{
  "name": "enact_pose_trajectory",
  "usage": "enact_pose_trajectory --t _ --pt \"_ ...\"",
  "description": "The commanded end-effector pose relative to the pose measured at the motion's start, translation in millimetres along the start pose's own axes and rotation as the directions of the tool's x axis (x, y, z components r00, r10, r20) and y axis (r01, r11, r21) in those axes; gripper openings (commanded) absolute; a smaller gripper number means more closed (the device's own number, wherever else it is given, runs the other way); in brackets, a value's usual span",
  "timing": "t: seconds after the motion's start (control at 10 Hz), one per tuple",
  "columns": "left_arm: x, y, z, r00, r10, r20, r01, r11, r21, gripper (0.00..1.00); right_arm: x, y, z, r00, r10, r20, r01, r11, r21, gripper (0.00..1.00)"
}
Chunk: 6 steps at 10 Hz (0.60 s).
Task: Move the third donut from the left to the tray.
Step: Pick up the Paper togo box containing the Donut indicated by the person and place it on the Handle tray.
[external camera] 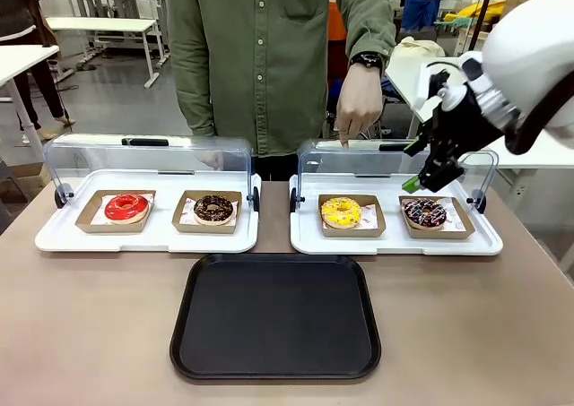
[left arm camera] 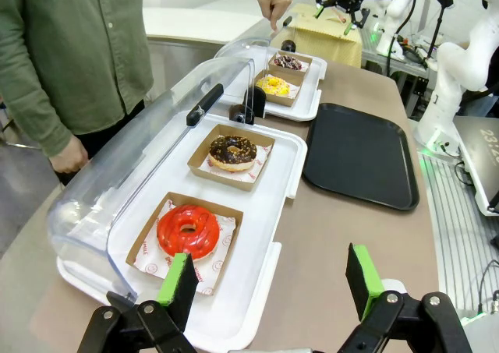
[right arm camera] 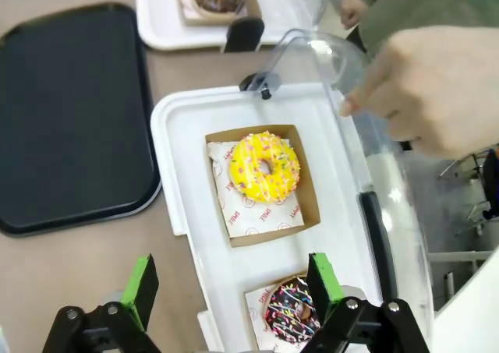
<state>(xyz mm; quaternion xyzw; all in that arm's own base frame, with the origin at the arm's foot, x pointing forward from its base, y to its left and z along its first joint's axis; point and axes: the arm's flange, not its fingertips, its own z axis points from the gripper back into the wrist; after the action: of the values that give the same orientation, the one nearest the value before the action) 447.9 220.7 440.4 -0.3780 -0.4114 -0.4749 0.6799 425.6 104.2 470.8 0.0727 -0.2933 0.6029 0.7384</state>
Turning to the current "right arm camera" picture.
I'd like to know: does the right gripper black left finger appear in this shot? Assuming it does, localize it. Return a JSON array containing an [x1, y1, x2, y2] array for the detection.
[[41, 252, 165, 353]]

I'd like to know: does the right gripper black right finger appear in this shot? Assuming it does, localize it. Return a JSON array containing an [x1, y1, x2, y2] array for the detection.
[[306, 251, 433, 353]]

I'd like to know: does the clear display case lid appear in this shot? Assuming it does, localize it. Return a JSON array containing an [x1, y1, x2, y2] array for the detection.
[[238, 27, 437, 333]]

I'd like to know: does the chocolate donut with colourful sprinkles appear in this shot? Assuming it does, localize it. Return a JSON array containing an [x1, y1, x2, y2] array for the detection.
[[261, 276, 325, 348]]

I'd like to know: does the yellow glazed sprinkle donut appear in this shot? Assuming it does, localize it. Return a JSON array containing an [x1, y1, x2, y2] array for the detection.
[[226, 131, 303, 207]]

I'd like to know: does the black serving tray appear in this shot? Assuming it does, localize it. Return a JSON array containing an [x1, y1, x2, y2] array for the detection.
[[0, 2, 163, 238]]

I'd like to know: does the person's left hand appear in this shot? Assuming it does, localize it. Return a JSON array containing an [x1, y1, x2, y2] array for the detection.
[[338, 26, 499, 160]]

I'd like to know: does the person's right hand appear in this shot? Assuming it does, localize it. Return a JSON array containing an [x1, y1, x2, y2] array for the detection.
[[339, 0, 370, 28]]

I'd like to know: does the white display case base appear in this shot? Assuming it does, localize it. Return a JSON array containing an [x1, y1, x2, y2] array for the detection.
[[150, 80, 434, 353], [134, 0, 276, 51]]

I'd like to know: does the large white table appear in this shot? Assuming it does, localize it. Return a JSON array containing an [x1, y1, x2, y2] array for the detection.
[[426, 249, 499, 353]]

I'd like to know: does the green button shirt torso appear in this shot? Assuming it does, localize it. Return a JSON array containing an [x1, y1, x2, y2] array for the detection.
[[356, 0, 499, 60]]

